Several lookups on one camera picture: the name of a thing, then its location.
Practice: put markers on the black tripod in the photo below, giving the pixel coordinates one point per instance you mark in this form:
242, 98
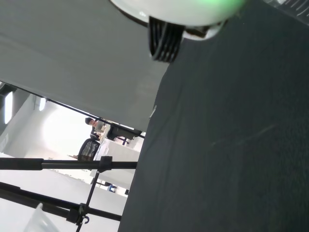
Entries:
72, 165

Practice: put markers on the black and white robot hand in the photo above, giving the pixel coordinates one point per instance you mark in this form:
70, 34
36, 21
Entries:
178, 10

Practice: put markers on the white rounded object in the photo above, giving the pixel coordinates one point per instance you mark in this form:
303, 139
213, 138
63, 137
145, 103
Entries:
41, 220

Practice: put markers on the black mesh office chair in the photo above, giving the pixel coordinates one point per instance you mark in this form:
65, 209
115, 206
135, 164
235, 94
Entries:
88, 149

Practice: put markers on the black bench cloth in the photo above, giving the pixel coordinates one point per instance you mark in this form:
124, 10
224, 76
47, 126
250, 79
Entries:
217, 145

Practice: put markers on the person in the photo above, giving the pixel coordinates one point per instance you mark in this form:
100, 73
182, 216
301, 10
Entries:
95, 125

